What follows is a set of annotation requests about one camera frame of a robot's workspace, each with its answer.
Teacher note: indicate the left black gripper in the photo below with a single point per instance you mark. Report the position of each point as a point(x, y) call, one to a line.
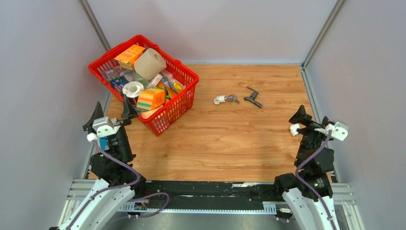
point(128, 109)

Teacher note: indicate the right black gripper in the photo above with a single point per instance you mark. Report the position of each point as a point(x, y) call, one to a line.
point(301, 117)

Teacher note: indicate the red plastic shopping basket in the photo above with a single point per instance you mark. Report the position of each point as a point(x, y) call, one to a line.
point(165, 116)

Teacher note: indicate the white elbow fitting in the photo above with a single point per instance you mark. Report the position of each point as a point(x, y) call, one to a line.
point(220, 99)
point(294, 129)

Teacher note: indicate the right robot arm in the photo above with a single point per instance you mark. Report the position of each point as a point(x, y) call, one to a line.
point(308, 191)

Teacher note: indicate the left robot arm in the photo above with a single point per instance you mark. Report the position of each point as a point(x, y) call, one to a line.
point(117, 181)

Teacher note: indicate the white tape roll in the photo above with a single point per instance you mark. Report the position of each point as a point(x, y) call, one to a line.
point(132, 89)

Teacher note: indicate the blue small box in basket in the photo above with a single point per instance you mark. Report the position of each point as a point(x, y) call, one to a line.
point(118, 84)

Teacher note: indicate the blue razor box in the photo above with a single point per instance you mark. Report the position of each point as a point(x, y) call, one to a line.
point(103, 143)

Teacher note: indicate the orange striped sponge box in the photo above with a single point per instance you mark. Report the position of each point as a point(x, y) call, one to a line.
point(151, 99)

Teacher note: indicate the orange patterned box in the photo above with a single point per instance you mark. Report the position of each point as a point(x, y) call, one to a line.
point(127, 58)

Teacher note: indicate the brown toilet paper roll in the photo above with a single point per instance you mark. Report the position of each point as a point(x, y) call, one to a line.
point(149, 64)

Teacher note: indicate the yellow snack packet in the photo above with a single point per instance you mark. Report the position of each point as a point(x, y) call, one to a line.
point(177, 87)

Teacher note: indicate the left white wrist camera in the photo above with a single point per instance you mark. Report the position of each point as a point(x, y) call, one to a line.
point(101, 127)

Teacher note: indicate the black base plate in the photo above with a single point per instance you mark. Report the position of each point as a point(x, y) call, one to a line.
point(209, 198)

